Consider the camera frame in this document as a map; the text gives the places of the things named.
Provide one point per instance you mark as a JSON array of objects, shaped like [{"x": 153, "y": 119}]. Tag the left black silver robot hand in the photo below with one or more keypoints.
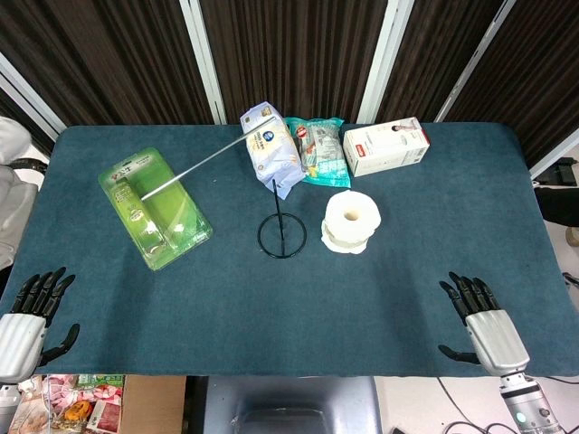
[{"x": 22, "y": 334}]

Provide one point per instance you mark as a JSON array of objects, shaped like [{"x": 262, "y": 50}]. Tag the thin silver metal rod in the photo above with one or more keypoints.
[{"x": 208, "y": 157}]

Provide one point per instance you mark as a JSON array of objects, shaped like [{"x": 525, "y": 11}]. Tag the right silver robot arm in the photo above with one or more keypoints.
[{"x": 527, "y": 402}]

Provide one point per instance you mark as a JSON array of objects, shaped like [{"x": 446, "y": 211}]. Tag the green power strip blister pack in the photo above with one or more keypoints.
[{"x": 154, "y": 208}]

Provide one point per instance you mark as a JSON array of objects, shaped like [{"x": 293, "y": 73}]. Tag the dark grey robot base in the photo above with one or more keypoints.
[{"x": 289, "y": 402}]

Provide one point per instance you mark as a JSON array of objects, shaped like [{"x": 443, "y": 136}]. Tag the teal plastic snack bag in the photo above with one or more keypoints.
[{"x": 323, "y": 156}]

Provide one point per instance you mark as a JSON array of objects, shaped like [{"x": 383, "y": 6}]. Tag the white toilet paper roll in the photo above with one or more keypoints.
[{"x": 350, "y": 221}]

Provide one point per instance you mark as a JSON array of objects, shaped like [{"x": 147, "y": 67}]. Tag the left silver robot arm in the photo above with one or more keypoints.
[{"x": 6, "y": 400}]

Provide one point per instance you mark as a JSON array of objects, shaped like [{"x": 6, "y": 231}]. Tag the white purple paper bag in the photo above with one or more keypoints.
[{"x": 273, "y": 158}]

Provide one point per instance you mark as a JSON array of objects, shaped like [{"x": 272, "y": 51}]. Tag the white rectangular product box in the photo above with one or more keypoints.
[{"x": 384, "y": 147}]

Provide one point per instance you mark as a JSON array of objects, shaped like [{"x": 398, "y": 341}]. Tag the brown cardboard box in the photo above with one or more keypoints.
[{"x": 154, "y": 404}]

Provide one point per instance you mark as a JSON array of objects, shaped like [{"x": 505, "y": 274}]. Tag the colourful snack packages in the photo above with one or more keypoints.
[{"x": 77, "y": 404}]

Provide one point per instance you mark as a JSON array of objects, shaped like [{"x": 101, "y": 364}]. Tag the black bag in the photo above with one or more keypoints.
[{"x": 561, "y": 203}]

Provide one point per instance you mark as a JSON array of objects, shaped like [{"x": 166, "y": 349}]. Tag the brown slatted screen panel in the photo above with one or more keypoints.
[
  {"x": 294, "y": 54},
  {"x": 434, "y": 54},
  {"x": 538, "y": 77},
  {"x": 104, "y": 59}
]

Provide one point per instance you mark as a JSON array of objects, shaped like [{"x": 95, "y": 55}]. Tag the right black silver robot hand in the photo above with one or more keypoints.
[{"x": 495, "y": 336}]

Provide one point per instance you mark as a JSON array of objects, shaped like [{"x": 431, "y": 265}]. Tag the blue table cloth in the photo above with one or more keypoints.
[{"x": 253, "y": 316}]

